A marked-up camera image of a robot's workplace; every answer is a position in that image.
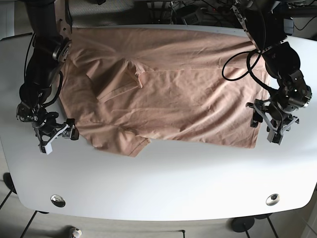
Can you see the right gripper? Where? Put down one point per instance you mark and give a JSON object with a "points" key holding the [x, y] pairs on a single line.
{"points": [[50, 130]]}

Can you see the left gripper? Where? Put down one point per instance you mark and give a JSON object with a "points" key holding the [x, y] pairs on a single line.
{"points": [[277, 121]]}

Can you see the peach T-shirt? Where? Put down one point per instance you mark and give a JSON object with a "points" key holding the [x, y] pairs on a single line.
{"points": [[126, 86]]}

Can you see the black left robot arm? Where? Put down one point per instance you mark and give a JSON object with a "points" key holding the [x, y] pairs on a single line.
{"points": [[266, 30]]}

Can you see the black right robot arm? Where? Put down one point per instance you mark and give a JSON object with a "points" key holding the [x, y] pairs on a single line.
{"points": [[51, 42]]}

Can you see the left silver table grommet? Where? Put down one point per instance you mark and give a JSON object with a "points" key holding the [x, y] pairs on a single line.
{"points": [[58, 201]]}

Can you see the silver table grommet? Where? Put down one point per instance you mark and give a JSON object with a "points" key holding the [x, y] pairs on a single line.
{"points": [[58, 201], [272, 200]]}

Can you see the right silver table grommet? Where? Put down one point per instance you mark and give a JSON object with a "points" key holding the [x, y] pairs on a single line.
{"points": [[272, 200]]}

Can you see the left black table leg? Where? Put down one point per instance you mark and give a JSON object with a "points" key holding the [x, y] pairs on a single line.
{"points": [[28, 224]]}

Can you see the white sneaker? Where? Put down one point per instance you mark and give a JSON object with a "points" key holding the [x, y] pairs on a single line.
{"points": [[75, 233]]}

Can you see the black round stand base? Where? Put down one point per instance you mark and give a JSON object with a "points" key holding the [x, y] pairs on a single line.
{"points": [[242, 224]]}

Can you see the grey multi-socket box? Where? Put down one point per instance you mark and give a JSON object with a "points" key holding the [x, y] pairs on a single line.
{"points": [[191, 15]]}

